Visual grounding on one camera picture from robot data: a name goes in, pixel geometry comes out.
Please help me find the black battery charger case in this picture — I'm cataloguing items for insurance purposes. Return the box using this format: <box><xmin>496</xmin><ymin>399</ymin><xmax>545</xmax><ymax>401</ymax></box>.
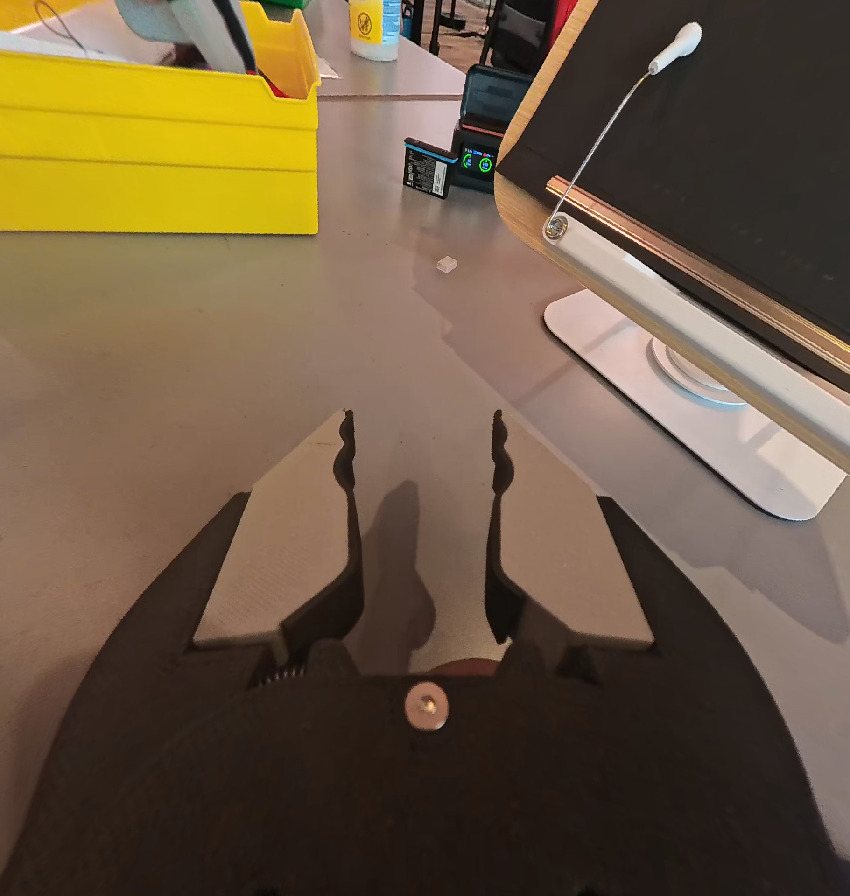
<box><xmin>450</xmin><ymin>64</ymin><xmax>534</xmax><ymax>194</ymax></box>

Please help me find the wire page holder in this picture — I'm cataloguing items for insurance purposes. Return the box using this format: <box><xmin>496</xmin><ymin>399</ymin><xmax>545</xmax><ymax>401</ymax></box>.
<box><xmin>545</xmin><ymin>22</ymin><xmax>704</xmax><ymax>240</ymax></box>

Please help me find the white bottle yellow label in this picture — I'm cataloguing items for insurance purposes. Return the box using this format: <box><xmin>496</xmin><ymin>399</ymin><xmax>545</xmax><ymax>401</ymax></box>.
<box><xmin>349</xmin><ymin>0</ymin><xmax>403</xmax><ymax>63</ymax></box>

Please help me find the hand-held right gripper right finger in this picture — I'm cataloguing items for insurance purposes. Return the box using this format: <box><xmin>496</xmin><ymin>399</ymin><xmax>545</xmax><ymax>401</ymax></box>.
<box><xmin>484</xmin><ymin>409</ymin><xmax>655</xmax><ymax>652</ymax></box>

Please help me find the black camera battery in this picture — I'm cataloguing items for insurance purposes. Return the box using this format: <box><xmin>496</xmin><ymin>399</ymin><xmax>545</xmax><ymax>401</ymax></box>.
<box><xmin>402</xmin><ymin>137</ymin><xmax>461</xmax><ymax>203</ymax></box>

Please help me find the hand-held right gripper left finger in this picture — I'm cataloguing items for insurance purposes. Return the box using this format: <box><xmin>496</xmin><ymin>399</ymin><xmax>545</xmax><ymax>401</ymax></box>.
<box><xmin>192</xmin><ymin>408</ymin><xmax>365</xmax><ymax>648</ymax></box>

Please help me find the yellow storage bin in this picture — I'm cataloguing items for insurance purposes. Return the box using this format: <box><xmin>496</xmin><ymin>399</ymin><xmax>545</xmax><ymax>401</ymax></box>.
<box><xmin>0</xmin><ymin>0</ymin><xmax>322</xmax><ymax>235</ymax></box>

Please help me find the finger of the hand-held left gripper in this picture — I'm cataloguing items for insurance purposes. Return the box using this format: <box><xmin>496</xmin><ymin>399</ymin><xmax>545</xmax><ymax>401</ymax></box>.
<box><xmin>166</xmin><ymin>0</ymin><xmax>258</xmax><ymax>77</ymax></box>

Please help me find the white stand base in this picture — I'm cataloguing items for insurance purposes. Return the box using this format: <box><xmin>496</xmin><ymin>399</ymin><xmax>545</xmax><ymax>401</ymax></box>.
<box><xmin>544</xmin><ymin>288</ymin><xmax>849</xmax><ymax>522</ymax></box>

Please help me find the white paper roll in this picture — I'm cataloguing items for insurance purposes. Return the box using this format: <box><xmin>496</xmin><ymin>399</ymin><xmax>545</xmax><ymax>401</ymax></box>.
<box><xmin>0</xmin><ymin>24</ymin><xmax>128</xmax><ymax>63</ymax></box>

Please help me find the white stand ledge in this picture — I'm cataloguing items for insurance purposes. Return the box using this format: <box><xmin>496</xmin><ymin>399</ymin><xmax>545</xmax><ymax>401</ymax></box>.
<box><xmin>542</xmin><ymin>213</ymin><xmax>850</xmax><ymax>459</ymax></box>

